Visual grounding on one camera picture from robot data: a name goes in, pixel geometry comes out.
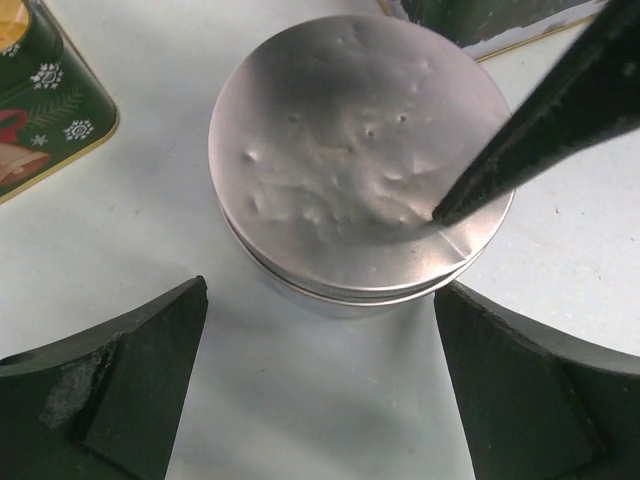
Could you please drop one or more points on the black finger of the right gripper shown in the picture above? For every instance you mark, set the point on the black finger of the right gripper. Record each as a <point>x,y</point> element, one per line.
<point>591,95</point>

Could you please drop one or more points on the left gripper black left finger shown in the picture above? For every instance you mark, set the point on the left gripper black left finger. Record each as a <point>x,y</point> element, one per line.
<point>104,403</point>

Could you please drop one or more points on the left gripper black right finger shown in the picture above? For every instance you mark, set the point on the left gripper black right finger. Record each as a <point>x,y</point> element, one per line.
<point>535,402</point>

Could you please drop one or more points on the clear glass jar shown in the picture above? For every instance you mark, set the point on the clear glass jar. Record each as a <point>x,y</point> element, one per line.
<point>336,308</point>

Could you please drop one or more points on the white jar lid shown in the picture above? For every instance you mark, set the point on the white jar lid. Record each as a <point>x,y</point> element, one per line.
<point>332,143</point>

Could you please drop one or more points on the tin with round lollipops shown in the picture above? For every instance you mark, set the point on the tin with round lollipops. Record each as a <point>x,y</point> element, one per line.
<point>53,107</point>

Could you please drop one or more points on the tin with popsicle candies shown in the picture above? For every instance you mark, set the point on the tin with popsicle candies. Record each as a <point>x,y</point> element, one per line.
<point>485,28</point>

